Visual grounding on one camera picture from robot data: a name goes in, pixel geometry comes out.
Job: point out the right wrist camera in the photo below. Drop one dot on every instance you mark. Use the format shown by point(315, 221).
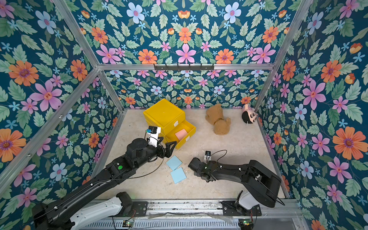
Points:
point(207, 156)

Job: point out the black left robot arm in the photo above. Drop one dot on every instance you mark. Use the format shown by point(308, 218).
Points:
point(57, 215)

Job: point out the pink black plush toy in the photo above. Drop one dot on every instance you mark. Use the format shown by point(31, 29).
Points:
point(249, 115)

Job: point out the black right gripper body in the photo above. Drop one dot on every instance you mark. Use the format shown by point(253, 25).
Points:
point(200, 168)

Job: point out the yellow plastic drawer cabinet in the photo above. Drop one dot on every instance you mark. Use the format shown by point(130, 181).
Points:
point(165, 115)

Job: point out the brown teddy bear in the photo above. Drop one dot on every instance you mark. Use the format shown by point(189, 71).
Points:
point(221, 125)

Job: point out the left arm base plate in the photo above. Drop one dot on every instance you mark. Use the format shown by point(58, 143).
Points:
point(135, 209)

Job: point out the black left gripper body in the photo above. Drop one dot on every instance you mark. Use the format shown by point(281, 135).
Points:
point(159, 153)

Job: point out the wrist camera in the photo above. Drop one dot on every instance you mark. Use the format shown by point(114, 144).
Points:
point(207, 156)
point(152, 135)

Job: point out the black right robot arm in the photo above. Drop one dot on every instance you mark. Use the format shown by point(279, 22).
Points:
point(261, 184)

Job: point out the blue sticky note pad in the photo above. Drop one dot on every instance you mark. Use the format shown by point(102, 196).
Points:
point(174, 163)
point(178, 175)

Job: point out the black wall hook rail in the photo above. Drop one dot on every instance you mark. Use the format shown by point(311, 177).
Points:
point(184, 67)

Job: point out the yellow drawer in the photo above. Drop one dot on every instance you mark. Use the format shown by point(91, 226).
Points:
point(190, 128)

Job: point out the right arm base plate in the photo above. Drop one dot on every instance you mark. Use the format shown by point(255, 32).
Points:
point(232, 208)

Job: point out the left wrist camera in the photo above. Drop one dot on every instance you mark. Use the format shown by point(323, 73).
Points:
point(152, 135)

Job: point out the pink sticky note pad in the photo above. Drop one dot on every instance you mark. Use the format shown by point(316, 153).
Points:
point(181, 134)

